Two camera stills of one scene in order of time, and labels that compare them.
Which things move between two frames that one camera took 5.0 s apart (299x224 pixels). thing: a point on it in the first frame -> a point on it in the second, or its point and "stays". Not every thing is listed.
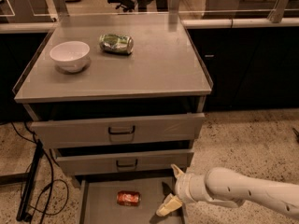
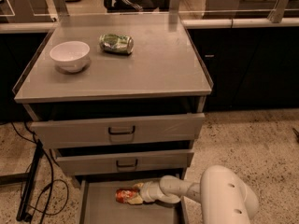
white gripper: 183,188 -> 148,191
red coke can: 128,198 stays
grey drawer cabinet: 117,96 stays
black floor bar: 22,213 stays
